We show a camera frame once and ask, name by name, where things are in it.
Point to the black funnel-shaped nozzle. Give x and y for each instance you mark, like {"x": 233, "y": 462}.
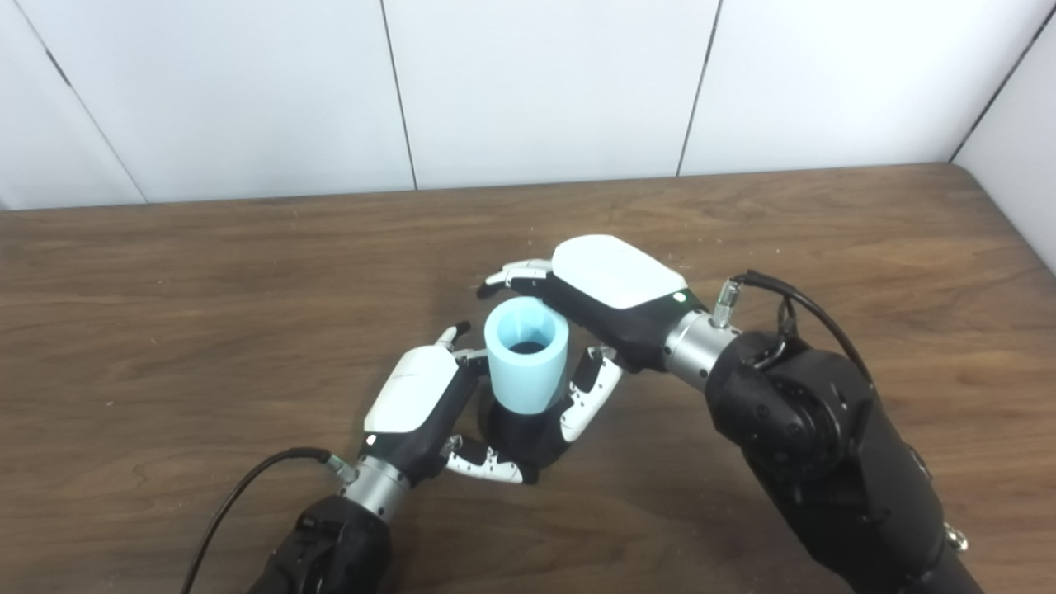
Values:
{"x": 528, "y": 441}

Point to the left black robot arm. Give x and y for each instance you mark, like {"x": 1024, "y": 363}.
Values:
{"x": 338, "y": 544}

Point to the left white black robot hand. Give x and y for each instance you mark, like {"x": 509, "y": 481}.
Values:
{"x": 412, "y": 404}

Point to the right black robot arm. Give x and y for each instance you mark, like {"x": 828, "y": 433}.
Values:
{"x": 825, "y": 445}

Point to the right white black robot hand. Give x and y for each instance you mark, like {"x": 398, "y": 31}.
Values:
{"x": 619, "y": 289}

